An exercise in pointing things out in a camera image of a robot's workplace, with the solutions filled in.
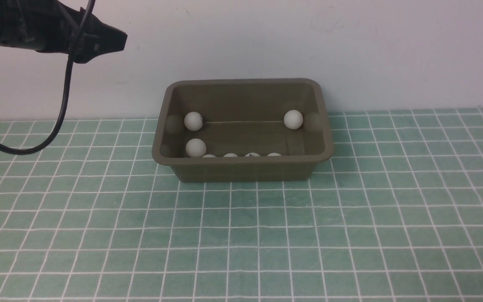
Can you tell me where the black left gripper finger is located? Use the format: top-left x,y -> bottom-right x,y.
93,17 -> 128,58

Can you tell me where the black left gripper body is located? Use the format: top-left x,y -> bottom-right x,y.
0,0 -> 99,64

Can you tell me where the plain white ball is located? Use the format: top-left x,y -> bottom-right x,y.
185,138 -> 207,157

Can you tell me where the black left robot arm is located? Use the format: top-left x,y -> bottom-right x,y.
0,0 -> 128,64

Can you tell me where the olive plastic bin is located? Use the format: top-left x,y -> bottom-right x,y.
152,78 -> 335,183

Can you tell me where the green checkered tablecloth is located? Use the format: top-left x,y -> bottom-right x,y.
0,108 -> 483,302

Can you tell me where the left camera cable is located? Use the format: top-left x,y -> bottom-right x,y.
0,0 -> 96,156

